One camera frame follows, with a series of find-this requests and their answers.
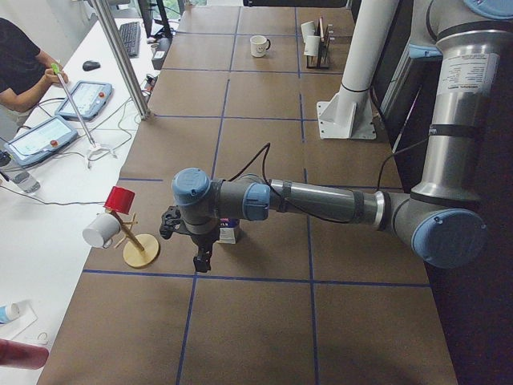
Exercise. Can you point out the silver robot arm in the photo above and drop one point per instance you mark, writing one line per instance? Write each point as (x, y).
(437, 219)

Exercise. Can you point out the upper teach pendant tablet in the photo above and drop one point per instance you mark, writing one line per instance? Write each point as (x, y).
(89, 97)

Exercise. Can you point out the white smiley mug black handle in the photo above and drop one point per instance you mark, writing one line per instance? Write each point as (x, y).
(259, 45)

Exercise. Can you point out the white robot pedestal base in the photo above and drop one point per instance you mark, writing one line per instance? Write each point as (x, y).
(348, 115)

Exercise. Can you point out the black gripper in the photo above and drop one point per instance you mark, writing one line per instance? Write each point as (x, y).
(201, 241)

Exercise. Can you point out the lower teach pendant tablet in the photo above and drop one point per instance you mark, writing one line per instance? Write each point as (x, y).
(41, 142)

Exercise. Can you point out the black keyboard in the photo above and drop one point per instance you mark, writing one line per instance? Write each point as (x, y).
(130, 35)

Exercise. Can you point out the white ribbed HOME mug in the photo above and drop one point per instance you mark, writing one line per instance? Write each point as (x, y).
(312, 44)

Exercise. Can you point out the black computer mouse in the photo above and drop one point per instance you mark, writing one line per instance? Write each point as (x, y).
(90, 65)

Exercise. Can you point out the blue Pascual milk carton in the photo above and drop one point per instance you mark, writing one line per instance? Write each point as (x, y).
(229, 231)

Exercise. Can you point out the grey aluminium frame post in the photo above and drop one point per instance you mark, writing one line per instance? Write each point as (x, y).
(111, 31)

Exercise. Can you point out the wooden mug tree stand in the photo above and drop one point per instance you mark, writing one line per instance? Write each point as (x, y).
(140, 250)

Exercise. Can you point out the white mug on stand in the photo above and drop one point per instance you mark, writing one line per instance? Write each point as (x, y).
(99, 233)

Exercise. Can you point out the person in black shirt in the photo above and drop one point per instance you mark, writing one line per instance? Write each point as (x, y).
(26, 73)

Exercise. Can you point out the teach pendant tablet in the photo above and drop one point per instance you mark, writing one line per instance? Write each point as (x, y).
(41, 142)
(89, 97)

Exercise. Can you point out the black wire mug rack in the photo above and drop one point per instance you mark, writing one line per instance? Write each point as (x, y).
(322, 60)

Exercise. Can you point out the metal grabber stick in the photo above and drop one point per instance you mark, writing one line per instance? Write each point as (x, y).
(95, 148)

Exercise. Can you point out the red cup on stand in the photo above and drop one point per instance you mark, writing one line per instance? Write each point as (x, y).
(119, 200)

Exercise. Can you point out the red bottle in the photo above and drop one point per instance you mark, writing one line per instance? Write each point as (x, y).
(21, 355)

